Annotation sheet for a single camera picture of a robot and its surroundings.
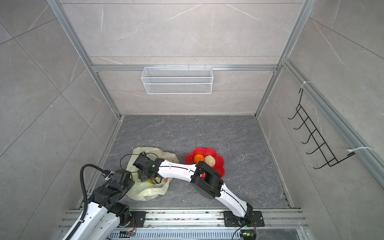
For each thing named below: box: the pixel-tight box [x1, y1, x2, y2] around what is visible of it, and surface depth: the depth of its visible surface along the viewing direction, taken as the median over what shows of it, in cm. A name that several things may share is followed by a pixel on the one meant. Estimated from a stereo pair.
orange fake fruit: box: [193, 154, 205, 165], surface depth 93 cm
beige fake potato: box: [204, 155, 216, 167], surface depth 92 cm
